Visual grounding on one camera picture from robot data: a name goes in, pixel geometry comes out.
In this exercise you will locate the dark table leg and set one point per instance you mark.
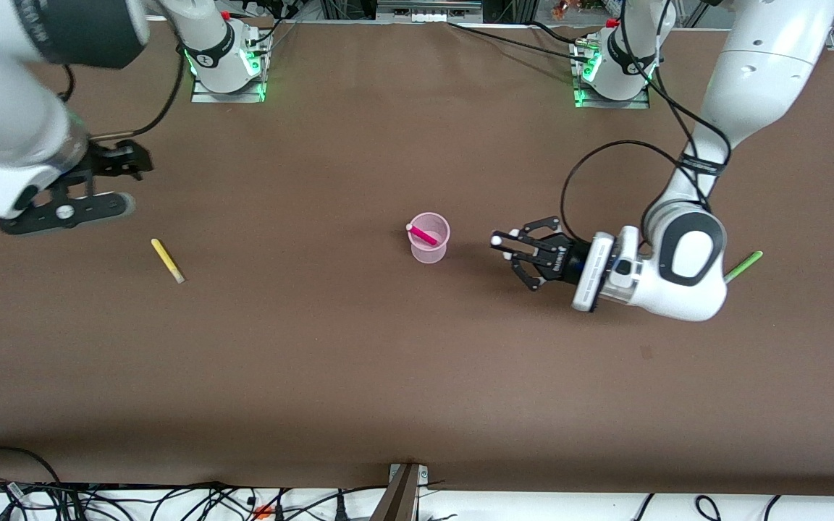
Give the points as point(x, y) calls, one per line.
point(397, 499)

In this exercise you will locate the pink highlighter pen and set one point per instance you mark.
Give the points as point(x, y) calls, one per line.
point(425, 235)

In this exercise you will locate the grey power strip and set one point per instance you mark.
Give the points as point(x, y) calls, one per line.
point(424, 11)

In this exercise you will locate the white plastic cup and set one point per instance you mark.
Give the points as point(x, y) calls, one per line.
point(430, 250)

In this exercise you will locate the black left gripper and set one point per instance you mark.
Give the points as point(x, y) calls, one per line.
point(569, 262)

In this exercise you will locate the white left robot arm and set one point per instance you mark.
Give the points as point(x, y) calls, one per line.
point(750, 72)

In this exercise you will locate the green highlighter pen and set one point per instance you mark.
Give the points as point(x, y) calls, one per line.
point(744, 265)

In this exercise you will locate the metal table bracket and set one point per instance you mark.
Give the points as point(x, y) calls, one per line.
point(423, 474)

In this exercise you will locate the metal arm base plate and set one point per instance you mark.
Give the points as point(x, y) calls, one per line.
point(227, 97)
point(611, 103)

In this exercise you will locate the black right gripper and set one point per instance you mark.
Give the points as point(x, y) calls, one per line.
point(114, 161)

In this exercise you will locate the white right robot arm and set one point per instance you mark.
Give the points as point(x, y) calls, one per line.
point(4, 108)

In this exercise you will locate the yellow highlighter pen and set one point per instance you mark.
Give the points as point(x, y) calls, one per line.
point(167, 260)

